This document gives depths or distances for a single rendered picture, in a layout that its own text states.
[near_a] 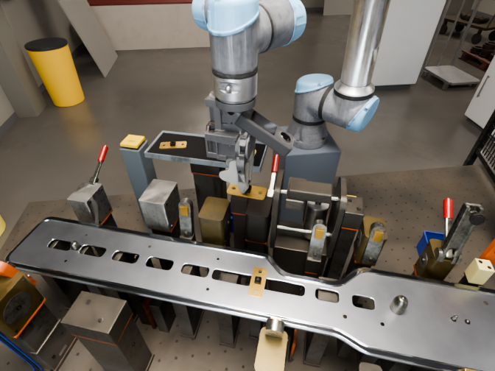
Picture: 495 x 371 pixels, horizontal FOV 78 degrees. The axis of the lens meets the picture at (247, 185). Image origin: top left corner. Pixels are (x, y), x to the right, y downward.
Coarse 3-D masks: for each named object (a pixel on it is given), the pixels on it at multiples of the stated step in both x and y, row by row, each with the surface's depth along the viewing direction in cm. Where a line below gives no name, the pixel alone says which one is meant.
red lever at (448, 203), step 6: (450, 198) 81; (444, 204) 81; (450, 204) 80; (444, 210) 80; (450, 210) 79; (444, 216) 80; (450, 216) 79; (444, 222) 80; (450, 222) 79; (444, 228) 79; (450, 228) 78; (444, 234) 79; (444, 240) 79; (450, 252) 77
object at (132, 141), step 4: (128, 136) 102; (132, 136) 102; (136, 136) 102; (140, 136) 102; (124, 140) 101; (128, 140) 100; (132, 140) 101; (136, 140) 101; (140, 140) 101; (120, 144) 99; (124, 144) 99; (128, 144) 99; (132, 144) 98; (136, 144) 98; (140, 144) 100; (136, 148) 99
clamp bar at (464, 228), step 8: (464, 208) 70; (472, 208) 70; (480, 208) 68; (464, 216) 70; (472, 216) 67; (480, 216) 66; (456, 224) 72; (464, 224) 72; (472, 224) 68; (480, 224) 67; (456, 232) 72; (464, 232) 73; (448, 240) 75; (456, 240) 75; (464, 240) 73; (448, 248) 75; (456, 248) 76; (456, 256) 76
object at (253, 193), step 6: (234, 186) 67; (252, 186) 67; (258, 186) 67; (228, 192) 66; (234, 192) 66; (240, 192) 66; (246, 192) 66; (252, 192) 66; (258, 192) 66; (264, 192) 66; (258, 198) 64
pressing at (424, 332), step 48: (48, 240) 89; (96, 240) 89; (144, 240) 89; (144, 288) 77; (192, 288) 77; (240, 288) 77; (336, 288) 77; (384, 288) 77; (432, 288) 77; (480, 288) 77; (336, 336) 69; (384, 336) 68; (432, 336) 68; (480, 336) 68
